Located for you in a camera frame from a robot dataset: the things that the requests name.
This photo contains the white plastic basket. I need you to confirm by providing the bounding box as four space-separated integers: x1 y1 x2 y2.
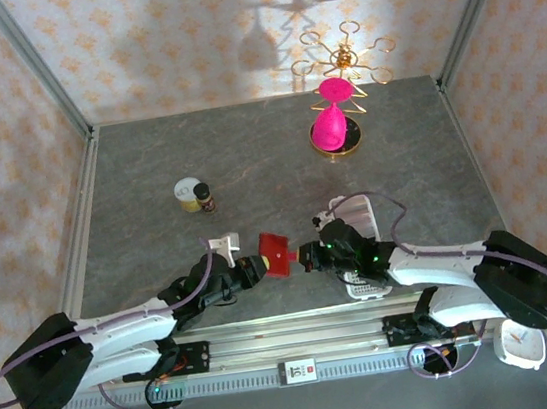
327 190 395 302

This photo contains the small dark bottle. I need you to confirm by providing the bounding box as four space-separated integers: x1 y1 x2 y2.
192 181 219 218

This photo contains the tin can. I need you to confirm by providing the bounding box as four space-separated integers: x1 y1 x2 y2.
171 175 205 216

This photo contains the white number tag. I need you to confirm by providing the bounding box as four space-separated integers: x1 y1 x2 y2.
277 357 320 388

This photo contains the pink wine glass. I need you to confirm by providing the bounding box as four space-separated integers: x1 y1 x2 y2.
305 75 362 155

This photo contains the white square clock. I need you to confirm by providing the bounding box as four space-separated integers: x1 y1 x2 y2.
490 313 547 377

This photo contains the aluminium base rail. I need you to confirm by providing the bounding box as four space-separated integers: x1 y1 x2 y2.
168 288 479 380

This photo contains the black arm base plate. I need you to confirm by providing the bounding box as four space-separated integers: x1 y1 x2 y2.
119 339 214 386
381 304 477 352

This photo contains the slotted grey cable duct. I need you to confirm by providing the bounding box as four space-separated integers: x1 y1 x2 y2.
59 340 485 409

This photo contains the aluminium table side rail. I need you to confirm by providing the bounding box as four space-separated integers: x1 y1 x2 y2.
34 126 126 344

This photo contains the gold wire glass rack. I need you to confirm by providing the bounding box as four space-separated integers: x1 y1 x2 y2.
285 14 412 164

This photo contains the aluminium frame post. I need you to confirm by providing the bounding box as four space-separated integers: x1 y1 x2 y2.
426 0 535 93
0 0 97 151

